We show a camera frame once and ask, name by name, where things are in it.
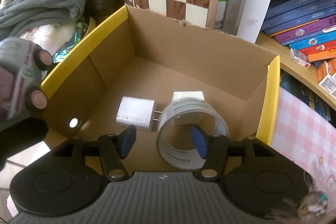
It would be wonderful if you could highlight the white power adapter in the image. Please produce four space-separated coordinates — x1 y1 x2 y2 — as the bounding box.
116 96 161 131

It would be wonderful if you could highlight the lower orange white box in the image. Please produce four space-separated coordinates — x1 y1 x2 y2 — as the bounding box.
316 61 335 99

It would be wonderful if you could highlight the purple toy truck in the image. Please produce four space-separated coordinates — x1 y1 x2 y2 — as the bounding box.
1 37 52 120

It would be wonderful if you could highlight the grey folded blanket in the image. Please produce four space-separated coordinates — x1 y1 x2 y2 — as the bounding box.
1 0 85 40

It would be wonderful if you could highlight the white foam block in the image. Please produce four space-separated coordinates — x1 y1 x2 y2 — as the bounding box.
171 91 205 126

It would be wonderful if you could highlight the green lidded cup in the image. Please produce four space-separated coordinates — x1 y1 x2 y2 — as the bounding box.
214 0 228 29

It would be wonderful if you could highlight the yellow cardboard box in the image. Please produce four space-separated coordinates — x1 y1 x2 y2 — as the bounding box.
40 4 281 175

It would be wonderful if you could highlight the pink cartoon desk mat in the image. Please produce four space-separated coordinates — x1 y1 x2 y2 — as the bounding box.
270 86 336 193

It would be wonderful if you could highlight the white plush toy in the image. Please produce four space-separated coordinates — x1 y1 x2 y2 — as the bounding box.
20 22 76 55

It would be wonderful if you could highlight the small red white box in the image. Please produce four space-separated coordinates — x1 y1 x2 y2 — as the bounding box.
289 48 310 69

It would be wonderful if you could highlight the clear tape roll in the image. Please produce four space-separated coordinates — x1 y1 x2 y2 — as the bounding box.
156 97 230 170

